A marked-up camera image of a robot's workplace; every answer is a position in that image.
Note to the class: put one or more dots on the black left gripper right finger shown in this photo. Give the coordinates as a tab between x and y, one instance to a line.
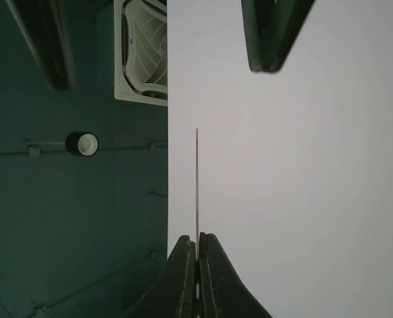
222	293

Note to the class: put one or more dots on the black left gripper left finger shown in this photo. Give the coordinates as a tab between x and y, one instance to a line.
173	293

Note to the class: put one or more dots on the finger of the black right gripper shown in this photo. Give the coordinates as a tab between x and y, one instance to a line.
271	29

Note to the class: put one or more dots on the white ceiling air conditioner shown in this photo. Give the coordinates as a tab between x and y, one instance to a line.
141	52

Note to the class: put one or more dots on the round ceiling spotlight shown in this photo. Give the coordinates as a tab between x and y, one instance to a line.
83	144

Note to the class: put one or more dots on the dark ceiling beam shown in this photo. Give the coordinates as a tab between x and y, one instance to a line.
43	25

